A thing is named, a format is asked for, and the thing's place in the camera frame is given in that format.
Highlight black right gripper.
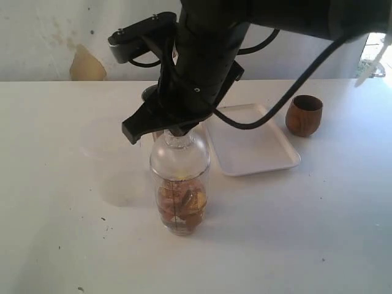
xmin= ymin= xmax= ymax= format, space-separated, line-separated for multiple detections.
xmin=121 ymin=59 xmax=246 ymax=145

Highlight clear plastic dome lid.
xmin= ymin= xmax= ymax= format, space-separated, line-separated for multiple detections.
xmin=149 ymin=130 xmax=210 ymax=181

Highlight stainless steel cup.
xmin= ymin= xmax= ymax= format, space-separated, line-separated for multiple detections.
xmin=140 ymin=85 xmax=160 ymax=141

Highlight brown food pieces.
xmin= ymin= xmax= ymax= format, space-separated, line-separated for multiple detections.
xmin=157 ymin=174 xmax=208 ymax=230

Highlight clear plastic shaker cup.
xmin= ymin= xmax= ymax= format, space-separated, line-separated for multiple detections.
xmin=149 ymin=165 xmax=211 ymax=237

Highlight brown wooden cup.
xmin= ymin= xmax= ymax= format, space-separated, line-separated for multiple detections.
xmin=285 ymin=95 xmax=323 ymax=137

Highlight translucent plastic pot container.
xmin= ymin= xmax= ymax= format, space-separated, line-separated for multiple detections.
xmin=80 ymin=118 xmax=148 ymax=206

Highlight white rectangular tray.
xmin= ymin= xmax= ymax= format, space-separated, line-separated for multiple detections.
xmin=205 ymin=116 xmax=301 ymax=176

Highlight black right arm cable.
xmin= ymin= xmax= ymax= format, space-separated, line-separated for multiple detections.
xmin=211 ymin=33 xmax=350 ymax=130

